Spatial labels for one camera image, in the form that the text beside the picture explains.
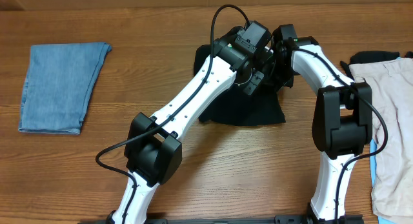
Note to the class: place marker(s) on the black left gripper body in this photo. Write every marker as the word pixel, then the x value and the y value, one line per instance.
pixel 257 77

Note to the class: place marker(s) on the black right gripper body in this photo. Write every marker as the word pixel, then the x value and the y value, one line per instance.
pixel 281 70

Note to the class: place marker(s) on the black shorts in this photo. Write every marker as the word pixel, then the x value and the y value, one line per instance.
pixel 234 107

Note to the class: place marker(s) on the blue denim garment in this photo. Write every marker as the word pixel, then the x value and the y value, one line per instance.
pixel 58 86

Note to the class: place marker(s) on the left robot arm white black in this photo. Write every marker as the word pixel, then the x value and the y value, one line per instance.
pixel 154 148

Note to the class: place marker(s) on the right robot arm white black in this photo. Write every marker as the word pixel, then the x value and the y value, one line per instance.
pixel 342 122

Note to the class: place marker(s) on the black garment in pile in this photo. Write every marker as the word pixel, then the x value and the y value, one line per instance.
pixel 373 57

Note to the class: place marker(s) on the beige shorts pile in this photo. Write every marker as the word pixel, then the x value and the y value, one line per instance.
pixel 391 84

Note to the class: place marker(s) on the light blue garment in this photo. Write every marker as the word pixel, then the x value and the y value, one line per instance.
pixel 373 148

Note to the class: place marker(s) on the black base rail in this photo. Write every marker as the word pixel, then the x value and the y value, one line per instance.
pixel 279 219

